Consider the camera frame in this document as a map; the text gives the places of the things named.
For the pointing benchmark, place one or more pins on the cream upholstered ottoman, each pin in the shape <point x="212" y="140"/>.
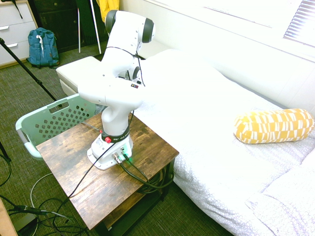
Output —
<point x="76" y="71"/>

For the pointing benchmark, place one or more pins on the blue backpack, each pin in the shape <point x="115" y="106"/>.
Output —
<point x="43" y="46"/>

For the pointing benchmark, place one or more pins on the white covered bed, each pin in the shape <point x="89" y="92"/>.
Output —
<point x="209" y="152"/>

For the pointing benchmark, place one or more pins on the window blind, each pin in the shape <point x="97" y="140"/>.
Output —
<point x="301" y="22"/>

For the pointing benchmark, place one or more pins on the white clothes rack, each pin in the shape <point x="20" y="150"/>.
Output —
<point x="79" y="29"/>

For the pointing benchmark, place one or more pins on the black power adapter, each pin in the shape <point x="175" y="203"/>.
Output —
<point x="29" y="210"/>

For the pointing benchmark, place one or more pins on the yellow jacket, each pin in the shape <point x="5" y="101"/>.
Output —
<point x="105" y="7"/>

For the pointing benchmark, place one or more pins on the dark wooden cabinet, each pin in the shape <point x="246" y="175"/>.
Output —
<point x="59" y="22"/>

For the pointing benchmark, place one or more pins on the white drawer dresser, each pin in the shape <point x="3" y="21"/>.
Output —
<point x="14" y="32"/>

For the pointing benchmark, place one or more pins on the rustic wooden side table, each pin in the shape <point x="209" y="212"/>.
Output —
<point x="103" y="186"/>

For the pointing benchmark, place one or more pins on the black tripod leg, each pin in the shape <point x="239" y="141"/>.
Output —
<point x="27" y="70"/>

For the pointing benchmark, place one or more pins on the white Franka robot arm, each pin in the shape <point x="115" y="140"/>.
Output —
<point x="118" y="93"/>

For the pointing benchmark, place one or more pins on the light wooden furniture edge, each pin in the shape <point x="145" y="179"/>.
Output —
<point x="6" y="221"/>

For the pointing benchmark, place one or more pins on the white patterned quilt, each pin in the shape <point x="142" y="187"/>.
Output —
<point x="290" y="201"/>

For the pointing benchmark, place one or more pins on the mint green laundry basket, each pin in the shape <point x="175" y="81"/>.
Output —
<point x="32" y="118"/>

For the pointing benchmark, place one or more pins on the yellow white patterned bolster pillow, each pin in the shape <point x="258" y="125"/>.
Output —
<point x="273" y="125"/>

